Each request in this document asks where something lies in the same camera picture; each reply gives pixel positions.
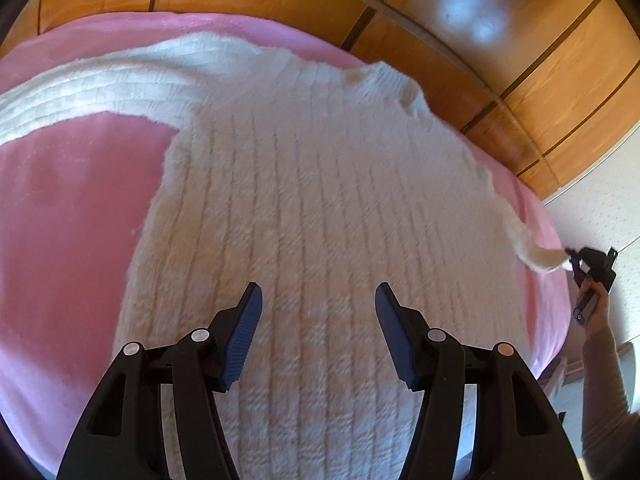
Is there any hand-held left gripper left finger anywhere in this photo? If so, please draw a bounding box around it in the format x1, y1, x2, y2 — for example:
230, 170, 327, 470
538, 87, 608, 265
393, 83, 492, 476
56, 282, 263, 480

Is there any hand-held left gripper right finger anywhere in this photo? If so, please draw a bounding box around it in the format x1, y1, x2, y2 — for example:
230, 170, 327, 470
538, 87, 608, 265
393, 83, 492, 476
376, 282, 583, 480

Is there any white knitted sweater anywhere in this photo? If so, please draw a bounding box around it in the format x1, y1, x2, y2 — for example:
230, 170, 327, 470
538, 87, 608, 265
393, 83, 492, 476
0, 31, 572, 480

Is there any person's right forearm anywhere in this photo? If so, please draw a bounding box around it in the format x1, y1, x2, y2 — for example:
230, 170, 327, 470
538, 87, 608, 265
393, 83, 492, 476
580, 317, 640, 480

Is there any person's right hand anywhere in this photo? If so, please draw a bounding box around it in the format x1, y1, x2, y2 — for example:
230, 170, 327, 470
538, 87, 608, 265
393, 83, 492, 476
579, 281, 612, 333

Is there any pink blanket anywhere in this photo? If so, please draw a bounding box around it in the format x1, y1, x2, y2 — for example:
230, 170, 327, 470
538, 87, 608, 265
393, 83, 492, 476
0, 10, 573, 480

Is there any bed frame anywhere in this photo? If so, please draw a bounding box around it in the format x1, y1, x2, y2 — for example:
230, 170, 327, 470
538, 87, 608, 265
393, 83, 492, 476
539, 357, 569, 411

